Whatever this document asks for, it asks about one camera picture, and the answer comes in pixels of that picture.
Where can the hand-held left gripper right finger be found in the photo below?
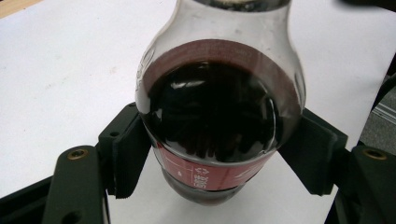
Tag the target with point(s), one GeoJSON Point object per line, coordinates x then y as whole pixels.
{"type": "Point", "coordinates": [314, 155]}

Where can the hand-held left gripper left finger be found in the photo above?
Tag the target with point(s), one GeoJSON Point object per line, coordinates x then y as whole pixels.
{"type": "Point", "coordinates": [127, 155]}

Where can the cola bottle with red label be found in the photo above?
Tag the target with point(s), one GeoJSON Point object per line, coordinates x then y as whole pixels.
{"type": "Point", "coordinates": [214, 109]}

